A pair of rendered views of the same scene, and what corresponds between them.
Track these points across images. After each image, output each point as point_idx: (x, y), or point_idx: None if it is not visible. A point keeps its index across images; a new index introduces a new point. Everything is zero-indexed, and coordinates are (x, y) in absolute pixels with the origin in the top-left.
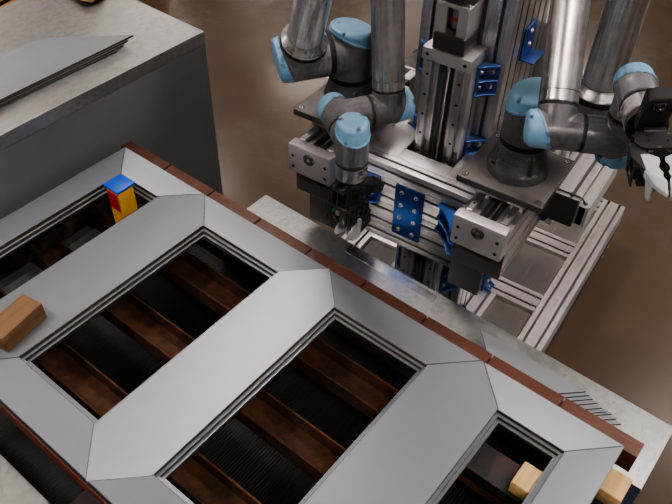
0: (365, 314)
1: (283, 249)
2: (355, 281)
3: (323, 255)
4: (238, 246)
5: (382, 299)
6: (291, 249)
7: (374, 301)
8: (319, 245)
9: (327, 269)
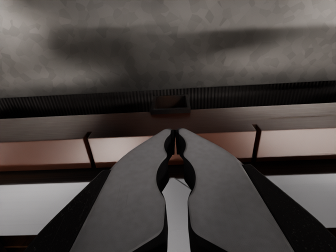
0: (312, 212)
1: (57, 197)
2: (235, 149)
3: (122, 139)
4: (3, 234)
5: (317, 149)
6: (67, 188)
7: (317, 183)
8: (37, 3)
9: (172, 181)
